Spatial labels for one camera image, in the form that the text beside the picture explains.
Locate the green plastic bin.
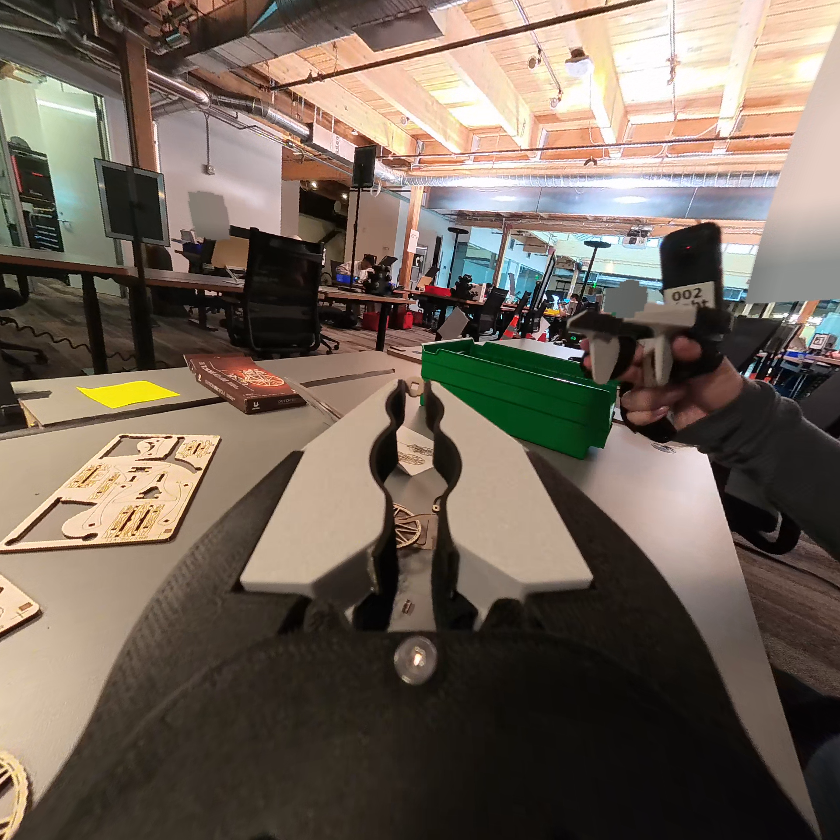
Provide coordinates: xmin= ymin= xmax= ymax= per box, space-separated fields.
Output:
xmin=420 ymin=338 xmax=619 ymax=460

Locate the clear plastic wrapper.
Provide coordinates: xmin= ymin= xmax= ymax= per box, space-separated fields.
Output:
xmin=285 ymin=376 xmax=343 ymax=421

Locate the person's right hand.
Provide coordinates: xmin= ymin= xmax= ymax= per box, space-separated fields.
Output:
xmin=579 ymin=335 xmax=749 ymax=435

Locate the black mesh office chair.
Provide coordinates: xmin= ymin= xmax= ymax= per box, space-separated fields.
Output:
xmin=226 ymin=226 xmax=333 ymax=361

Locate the large silver air duct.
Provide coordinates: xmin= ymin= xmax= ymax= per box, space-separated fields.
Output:
xmin=187 ymin=0 xmax=447 ymax=73

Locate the white instruction sheet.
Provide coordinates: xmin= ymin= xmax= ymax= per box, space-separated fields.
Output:
xmin=395 ymin=425 xmax=435 ymax=475

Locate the black screen on stand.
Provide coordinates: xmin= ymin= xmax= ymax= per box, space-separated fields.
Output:
xmin=94 ymin=157 xmax=170 ymax=371

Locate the wooden laser-cut part sheet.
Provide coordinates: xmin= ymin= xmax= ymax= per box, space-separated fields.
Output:
xmin=0 ymin=433 xmax=222 ymax=555
xmin=0 ymin=574 xmax=42 ymax=639

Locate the black speaker on stand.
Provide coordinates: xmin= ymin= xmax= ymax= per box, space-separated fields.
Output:
xmin=346 ymin=144 xmax=379 ymax=309

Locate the long wooden desk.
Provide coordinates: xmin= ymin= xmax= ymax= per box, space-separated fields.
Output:
xmin=0 ymin=252 xmax=142 ymax=376
xmin=138 ymin=266 xmax=421 ymax=352

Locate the black server rack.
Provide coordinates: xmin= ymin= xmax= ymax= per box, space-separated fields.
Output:
xmin=10 ymin=138 xmax=67 ymax=253

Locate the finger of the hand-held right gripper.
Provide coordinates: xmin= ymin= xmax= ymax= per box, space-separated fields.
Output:
xmin=566 ymin=304 xmax=698 ymax=343
xmin=586 ymin=330 xmax=623 ymax=383

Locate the yellow paper sheet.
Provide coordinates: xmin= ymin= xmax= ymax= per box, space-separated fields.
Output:
xmin=75 ymin=379 xmax=181 ymax=410

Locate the ribbed silver air duct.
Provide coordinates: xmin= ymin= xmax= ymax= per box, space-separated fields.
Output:
xmin=147 ymin=66 xmax=315 ymax=144

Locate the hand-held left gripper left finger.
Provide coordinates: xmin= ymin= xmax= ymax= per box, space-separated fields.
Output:
xmin=239 ymin=379 xmax=408 ymax=631

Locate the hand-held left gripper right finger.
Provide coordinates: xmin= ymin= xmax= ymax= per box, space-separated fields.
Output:
xmin=423 ymin=379 xmax=595 ymax=630

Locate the brown model kit box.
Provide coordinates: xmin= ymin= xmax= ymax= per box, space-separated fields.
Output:
xmin=184 ymin=353 xmax=308 ymax=416

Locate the wooden gear wheel piece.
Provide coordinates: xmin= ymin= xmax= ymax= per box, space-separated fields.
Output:
xmin=392 ymin=502 xmax=439 ymax=553

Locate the person's right forearm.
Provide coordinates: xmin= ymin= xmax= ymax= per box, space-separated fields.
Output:
xmin=676 ymin=377 xmax=840 ymax=564

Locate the black flat panel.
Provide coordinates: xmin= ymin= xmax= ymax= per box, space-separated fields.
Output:
xmin=722 ymin=314 xmax=785 ymax=378

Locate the small wooden wheel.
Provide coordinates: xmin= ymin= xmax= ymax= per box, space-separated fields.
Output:
xmin=0 ymin=750 xmax=32 ymax=840

